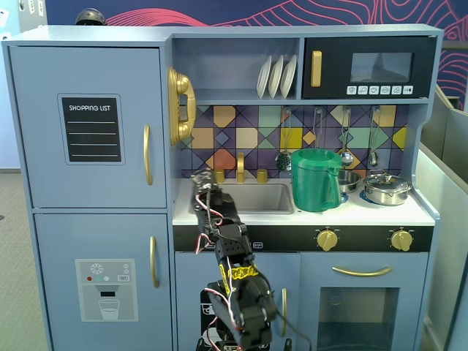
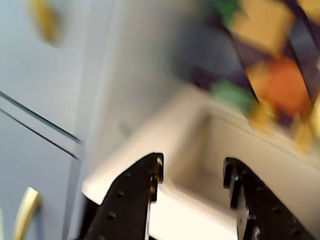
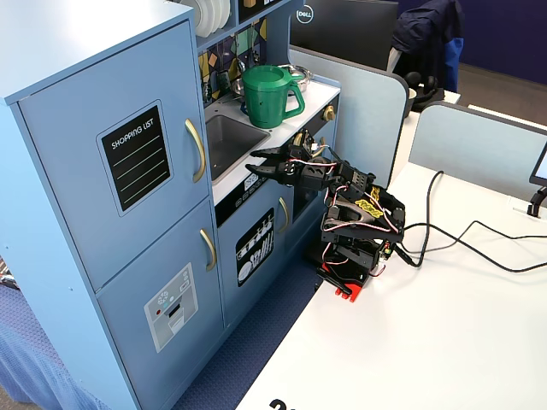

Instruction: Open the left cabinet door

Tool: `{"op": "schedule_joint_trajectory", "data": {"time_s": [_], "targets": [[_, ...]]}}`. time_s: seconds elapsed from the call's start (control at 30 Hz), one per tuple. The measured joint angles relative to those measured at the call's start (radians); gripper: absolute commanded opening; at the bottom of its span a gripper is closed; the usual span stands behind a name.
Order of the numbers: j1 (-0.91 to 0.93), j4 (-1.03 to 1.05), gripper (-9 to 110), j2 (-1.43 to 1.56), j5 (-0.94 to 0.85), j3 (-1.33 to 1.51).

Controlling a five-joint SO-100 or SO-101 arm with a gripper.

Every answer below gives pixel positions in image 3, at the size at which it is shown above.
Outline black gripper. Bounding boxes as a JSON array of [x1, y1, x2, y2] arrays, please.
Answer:
[[244, 144, 341, 193]]

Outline long gold curved door handle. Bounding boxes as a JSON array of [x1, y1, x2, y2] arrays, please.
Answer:
[[184, 118, 207, 184]]

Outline blue shopping list cabinet door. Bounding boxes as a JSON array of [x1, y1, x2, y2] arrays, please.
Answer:
[[16, 19, 214, 295]]

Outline blue dishwasher print door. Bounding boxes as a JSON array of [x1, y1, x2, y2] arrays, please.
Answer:
[[215, 187, 296, 332]]

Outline blue ice dispenser cabinet door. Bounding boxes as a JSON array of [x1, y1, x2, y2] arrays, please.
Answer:
[[96, 196, 226, 410]]

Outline grey toy sink basin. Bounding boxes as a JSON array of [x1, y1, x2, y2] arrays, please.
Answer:
[[204, 114, 273, 183]]

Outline green plastic pitcher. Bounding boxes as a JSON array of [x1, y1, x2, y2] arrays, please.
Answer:
[[242, 64, 307, 128]]

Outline steel pot with lid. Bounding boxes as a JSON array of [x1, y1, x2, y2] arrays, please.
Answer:
[[279, 63, 313, 93]]

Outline light grey desk partition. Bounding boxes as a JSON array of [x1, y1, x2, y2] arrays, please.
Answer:
[[288, 45, 410, 191], [408, 101, 547, 205]]

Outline red table clamp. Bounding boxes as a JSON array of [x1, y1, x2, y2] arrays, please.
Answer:
[[315, 261, 365, 303]]

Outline black Dell monitor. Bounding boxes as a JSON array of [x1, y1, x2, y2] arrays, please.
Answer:
[[289, 0, 399, 72]]

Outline white toy plate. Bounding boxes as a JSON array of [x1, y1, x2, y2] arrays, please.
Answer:
[[215, 0, 232, 31], [204, 0, 222, 34], [194, 0, 211, 36]]

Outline black headphones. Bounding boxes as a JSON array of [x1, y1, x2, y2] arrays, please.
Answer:
[[403, 71, 445, 103]]

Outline dark navy jacket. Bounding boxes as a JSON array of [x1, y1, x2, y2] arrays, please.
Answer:
[[391, 0, 466, 93]]

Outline blue toy kitchen unit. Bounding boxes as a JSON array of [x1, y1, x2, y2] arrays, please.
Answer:
[[0, 0, 343, 410]]

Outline black monitor stand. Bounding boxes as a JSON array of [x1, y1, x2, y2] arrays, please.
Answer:
[[526, 185, 547, 217]]

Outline monitor with lit screen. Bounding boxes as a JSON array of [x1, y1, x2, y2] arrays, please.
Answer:
[[528, 144, 547, 189]]

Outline gold dishwasher door handle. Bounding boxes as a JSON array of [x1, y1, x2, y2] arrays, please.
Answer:
[[277, 196, 291, 234]]

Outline short gold curved door handle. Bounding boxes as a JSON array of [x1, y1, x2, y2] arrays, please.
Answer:
[[199, 229, 218, 273]]

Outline black cable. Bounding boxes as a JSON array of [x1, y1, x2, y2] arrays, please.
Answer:
[[421, 220, 547, 257], [395, 169, 445, 268], [403, 221, 547, 273]]

